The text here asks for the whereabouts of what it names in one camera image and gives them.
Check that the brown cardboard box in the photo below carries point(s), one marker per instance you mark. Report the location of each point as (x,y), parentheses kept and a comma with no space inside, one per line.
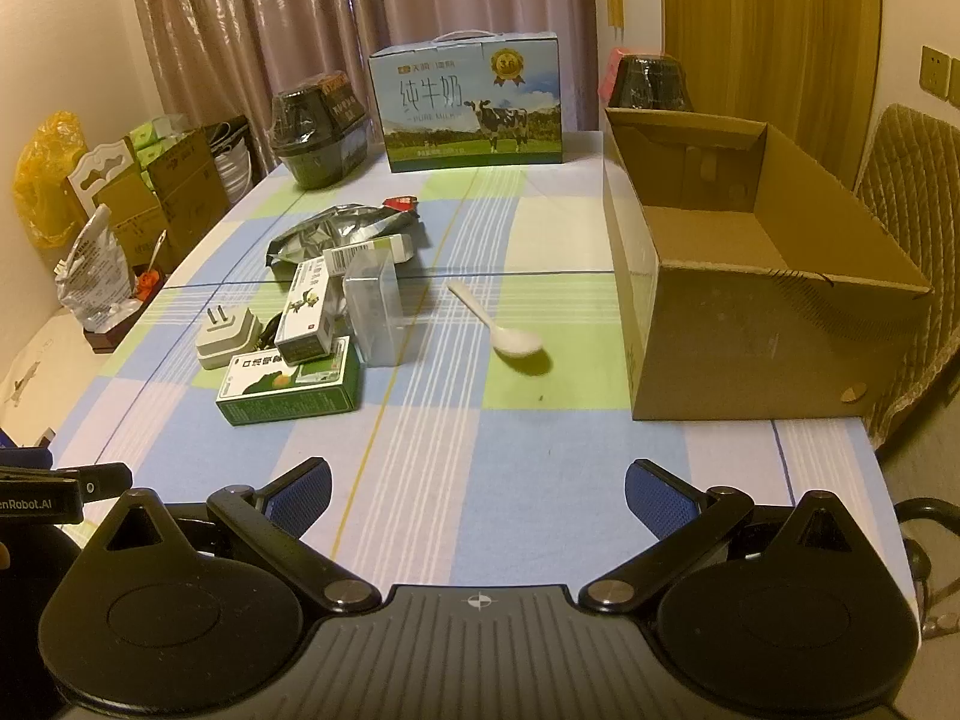
(750,345)

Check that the red snack wrapper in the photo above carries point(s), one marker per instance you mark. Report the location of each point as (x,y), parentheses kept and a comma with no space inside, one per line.
(400,202)

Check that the wrapped black bowl stack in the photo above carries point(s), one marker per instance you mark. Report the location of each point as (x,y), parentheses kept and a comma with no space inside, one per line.
(315,135)

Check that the blue green milk carton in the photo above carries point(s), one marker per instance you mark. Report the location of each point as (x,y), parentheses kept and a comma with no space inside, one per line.
(450,127)

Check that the silver foil bag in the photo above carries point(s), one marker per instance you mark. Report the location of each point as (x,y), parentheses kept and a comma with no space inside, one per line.
(337,229)

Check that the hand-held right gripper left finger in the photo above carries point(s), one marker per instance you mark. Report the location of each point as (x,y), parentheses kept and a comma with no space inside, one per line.
(300,496)

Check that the cream embroidered cloth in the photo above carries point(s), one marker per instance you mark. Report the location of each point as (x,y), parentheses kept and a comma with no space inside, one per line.
(30,367)

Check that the yellow wall switch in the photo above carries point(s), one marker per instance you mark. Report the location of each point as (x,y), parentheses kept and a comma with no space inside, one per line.
(934,71)

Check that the thin metal stick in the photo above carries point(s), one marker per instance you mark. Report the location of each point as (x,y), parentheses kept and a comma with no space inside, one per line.
(157,249)

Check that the red patterned box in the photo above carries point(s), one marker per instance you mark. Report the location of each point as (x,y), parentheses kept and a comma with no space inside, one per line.
(609,75)

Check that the white power adapter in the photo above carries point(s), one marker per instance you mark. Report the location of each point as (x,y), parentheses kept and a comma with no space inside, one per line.
(225,341)

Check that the tall brown cardboard carton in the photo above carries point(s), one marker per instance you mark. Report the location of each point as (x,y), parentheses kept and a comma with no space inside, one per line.
(187,195)

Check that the clear plastic box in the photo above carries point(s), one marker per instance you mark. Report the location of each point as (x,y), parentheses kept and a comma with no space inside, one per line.
(375,315)

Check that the white plastic spoon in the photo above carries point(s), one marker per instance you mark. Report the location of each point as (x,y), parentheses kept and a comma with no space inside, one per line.
(517,343)

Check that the white plastic bucket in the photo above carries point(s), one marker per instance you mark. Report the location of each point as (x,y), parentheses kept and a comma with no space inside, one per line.
(229,161)

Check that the quilted beige chair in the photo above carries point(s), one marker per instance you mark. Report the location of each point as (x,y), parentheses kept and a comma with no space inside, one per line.
(907,187)

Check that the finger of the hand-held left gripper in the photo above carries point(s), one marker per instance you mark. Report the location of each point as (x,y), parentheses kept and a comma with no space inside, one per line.
(101,480)

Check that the printed white plastic bag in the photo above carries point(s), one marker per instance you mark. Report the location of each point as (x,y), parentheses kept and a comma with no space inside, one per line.
(90,262)

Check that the white green medicine box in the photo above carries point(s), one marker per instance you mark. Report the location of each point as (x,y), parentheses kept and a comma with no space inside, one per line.
(304,315)

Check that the small brown cardboard carton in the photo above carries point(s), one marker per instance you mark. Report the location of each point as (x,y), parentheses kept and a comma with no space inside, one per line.
(127,217)

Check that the long white medicine box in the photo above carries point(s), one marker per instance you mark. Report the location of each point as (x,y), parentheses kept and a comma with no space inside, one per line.
(375,249)

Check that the wooden door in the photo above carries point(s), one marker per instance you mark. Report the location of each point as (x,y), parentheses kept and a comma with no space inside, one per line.
(772,30)

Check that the beige pleated curtain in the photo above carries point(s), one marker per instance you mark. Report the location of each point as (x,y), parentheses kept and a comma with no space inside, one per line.
(300,7)

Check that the dark red tray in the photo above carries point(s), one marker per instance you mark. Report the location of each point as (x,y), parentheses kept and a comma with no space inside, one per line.
(112,334)

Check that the yellow plastic bag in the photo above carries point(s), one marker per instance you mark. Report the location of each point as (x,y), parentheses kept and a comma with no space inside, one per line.
(49,165)

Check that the orange ornament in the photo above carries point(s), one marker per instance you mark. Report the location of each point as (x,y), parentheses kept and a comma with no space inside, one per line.
(148,283)

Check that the white carved chair back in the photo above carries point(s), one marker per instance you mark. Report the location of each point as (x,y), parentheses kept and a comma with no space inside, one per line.
(105,161)

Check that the green tissue packs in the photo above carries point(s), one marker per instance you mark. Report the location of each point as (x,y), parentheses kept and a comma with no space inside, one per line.
(150,139)

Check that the checked cloth desktop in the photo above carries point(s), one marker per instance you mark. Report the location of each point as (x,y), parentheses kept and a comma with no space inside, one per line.
(450,450)

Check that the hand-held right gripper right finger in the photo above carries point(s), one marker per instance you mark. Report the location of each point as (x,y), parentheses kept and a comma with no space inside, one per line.
(658,499)

